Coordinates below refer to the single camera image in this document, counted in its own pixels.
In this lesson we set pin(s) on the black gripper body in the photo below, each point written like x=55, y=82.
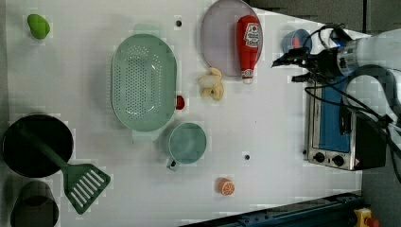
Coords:
x=324, y=64

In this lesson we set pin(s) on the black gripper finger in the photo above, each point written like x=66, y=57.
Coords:
x=290, y=59
x=308, y=77

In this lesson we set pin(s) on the red ketchup bottle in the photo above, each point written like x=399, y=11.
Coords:
x=248, y=40

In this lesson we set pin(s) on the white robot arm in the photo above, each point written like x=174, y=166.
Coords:
x=379, y=54

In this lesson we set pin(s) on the grey round plate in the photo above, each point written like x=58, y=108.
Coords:
x=218, y=35

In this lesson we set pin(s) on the toy strawberry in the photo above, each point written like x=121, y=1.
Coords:
x=297, y=42

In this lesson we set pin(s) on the blue bowl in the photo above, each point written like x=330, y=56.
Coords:
x=286, y=42

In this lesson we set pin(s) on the black toaster oven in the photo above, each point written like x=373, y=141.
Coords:
x=339, y=137

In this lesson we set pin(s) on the toy peeled banana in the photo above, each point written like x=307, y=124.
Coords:
x=211, y=84

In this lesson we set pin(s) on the small red toy fruit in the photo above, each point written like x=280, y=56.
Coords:
x=180, y=103

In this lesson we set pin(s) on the green cup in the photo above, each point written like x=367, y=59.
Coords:
x=185, y=144

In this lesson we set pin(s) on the toy orange half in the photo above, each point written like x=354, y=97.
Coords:
x=226, y=187

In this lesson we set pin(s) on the green colander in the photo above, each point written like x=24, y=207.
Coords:
x=144, y=73

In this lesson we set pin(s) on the emergency stop button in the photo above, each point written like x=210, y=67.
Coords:
x=365, y=218

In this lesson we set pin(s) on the green spatula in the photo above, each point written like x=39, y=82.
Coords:
x=82, y=183

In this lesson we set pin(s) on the green toy pear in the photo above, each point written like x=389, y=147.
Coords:
x=38, y=26

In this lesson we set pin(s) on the small black pot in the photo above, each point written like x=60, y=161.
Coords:
x=35, y=207

